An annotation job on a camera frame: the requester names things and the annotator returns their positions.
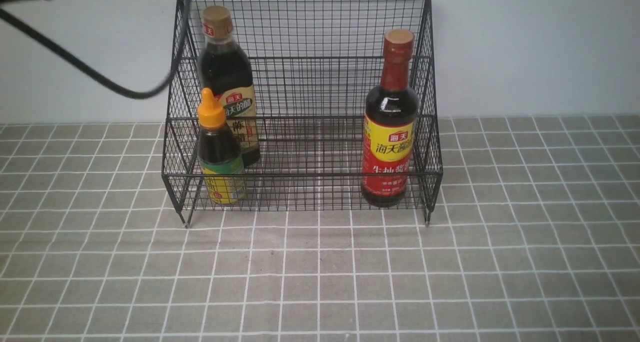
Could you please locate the soy sauce bottle red neck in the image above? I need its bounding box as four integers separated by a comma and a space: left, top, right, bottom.
361, 29, 419, 208

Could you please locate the small oyster sauce bottle orange cap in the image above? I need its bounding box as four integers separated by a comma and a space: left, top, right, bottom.
198, 87, 246, 206

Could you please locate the large vinegar bottle gold cap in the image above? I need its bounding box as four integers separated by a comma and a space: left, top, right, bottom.
198, 5, 261, 167

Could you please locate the black wire mesh shelf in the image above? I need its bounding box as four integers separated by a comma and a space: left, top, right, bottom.
161, 0, 443, 228

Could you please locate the black cable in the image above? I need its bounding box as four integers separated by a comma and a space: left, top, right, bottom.
0, 0, 196, 100

